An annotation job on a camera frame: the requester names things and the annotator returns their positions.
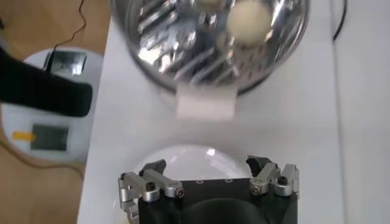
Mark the white round plate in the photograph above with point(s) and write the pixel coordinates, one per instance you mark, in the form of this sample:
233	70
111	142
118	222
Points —
195	164

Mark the stainless steel steamer basket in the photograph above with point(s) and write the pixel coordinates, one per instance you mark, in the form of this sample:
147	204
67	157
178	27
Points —
170	54

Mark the white steamed baozi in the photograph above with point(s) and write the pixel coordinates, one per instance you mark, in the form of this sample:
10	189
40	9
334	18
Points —
248	22

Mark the black robot body link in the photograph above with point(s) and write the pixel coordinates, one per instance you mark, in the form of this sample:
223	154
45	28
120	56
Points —
45	91

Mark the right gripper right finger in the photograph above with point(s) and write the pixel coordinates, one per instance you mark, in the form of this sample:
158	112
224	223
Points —
265	176

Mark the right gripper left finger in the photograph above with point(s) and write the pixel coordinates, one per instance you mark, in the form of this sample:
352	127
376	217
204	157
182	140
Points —
131	182

